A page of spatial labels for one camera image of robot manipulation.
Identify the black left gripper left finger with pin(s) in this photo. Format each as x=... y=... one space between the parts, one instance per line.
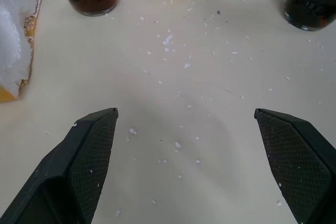
x=78 y=166

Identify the white foam block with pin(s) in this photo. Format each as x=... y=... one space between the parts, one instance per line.
x=11 y=37

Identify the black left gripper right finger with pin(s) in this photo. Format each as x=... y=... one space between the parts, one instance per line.
x=296 y=166

